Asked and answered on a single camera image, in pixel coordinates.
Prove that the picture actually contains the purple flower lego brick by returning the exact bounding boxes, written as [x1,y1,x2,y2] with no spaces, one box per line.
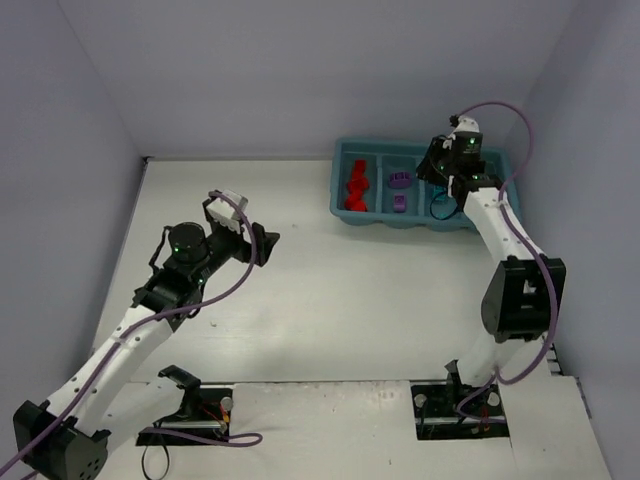
[388,171,412,190]

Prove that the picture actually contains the red rounded lego brick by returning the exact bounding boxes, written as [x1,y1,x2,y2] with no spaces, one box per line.
[344,192,368,212]

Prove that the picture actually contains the teal four-compartment tray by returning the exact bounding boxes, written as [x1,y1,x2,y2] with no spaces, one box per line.
[328,136,523,235]

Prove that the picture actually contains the small red square lego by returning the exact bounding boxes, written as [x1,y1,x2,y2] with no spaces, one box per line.
[350,159,367,181]

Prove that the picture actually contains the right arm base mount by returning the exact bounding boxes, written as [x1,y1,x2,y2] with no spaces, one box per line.
[410,360,510,441]

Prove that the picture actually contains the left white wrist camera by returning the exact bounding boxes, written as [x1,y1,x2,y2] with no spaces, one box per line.
[203,189,248,234]

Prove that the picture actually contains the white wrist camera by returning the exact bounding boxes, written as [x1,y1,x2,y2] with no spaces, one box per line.
[447,115,481,140]
[203,189,248,234]

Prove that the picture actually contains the teal rectangular lego brick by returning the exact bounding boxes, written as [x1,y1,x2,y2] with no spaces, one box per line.
[432,185,448,204]

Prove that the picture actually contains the purple rectangular lego brick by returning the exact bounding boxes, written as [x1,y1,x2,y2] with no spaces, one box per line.
[392,193,407,213]

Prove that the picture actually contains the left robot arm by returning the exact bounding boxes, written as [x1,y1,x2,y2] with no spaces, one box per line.
[13,220,280,479]

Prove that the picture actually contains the red angled lego piece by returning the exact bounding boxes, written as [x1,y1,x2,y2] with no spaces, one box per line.
[346,177,370,195]

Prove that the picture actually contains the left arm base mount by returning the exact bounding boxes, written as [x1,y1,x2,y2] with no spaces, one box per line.
[136,365,234,446]

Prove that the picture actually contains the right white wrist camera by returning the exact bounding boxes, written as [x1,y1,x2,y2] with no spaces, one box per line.
[447,115,481,140]

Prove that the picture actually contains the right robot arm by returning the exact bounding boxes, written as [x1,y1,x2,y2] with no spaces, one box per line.
[416,130,566,387]

